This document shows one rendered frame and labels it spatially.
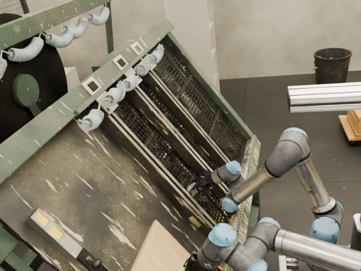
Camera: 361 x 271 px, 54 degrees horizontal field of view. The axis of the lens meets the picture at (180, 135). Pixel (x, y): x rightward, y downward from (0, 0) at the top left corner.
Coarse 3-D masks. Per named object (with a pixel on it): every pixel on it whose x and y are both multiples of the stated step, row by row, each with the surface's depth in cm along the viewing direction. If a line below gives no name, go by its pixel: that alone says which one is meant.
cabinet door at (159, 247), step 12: (156, 228) 168; (156, 240) 164; (168, 240) 170; (144, 252) 156; (156, 252) 161; (168, 252) 167; (180, 252) 173; (144, 264) 152; (156, 264) 158; (168, 264) 163; (180, 264) 169
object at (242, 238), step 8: (248, 144) 293; (256, 144) 299; (248, 152) 281; (256, 152) 290; (248, 160) 272; (256, 160) 283; (256, 168) 276; (248, 200) 242; (248, 208) 236; (232, 216) 223; (248, 216) 231; (232, 224) 216; (240, 232) 215; (240, 240) 211; (224, 264) 191
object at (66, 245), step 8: (32, 216) 123; (32, 224) 124; (40, 224) 124; (48, 224) 126; (56, 224) 128; (40, 232) 125; (48, 232) 125; (64, 232) 129; (48, 240) 126; (56, 240) 125; (64, 240) 128; (72, 240) 130; (56, 248) 128; (64, 248) 126; (72, 248) 128; (80, 248) 131; (64, 256) 129; (72, 256) 128; (80, 264) 129
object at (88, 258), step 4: (88, 256) 129; (88, 260) 128; (92, 260) 121; (96, 260) 120; (100, 260) 121; (92, 264) 120; (96, 264) 119; (100, 264) 120; (92, 268) 120; (96, 268) 120
